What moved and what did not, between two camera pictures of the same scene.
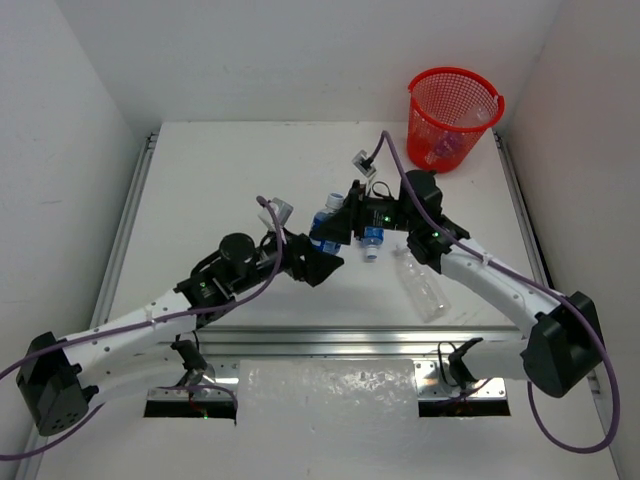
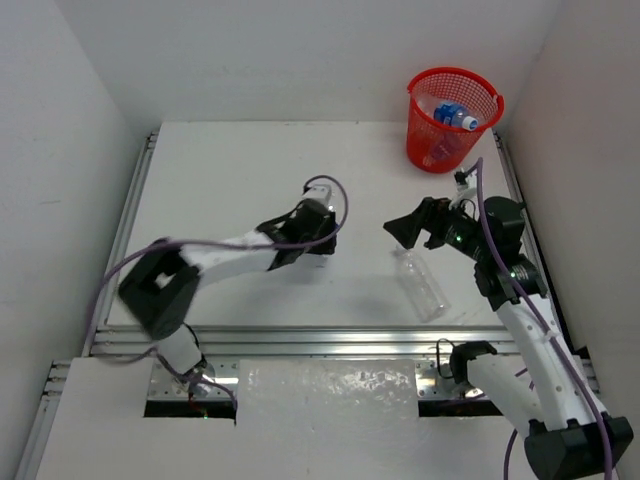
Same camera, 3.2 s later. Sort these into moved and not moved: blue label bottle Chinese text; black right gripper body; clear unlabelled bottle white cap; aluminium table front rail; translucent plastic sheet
Moved: black right gripper body; blue label bottle Chinese text
Not moved: translucent plastic sheet; clear unlabelled bottle white cap; aluminium table front rail
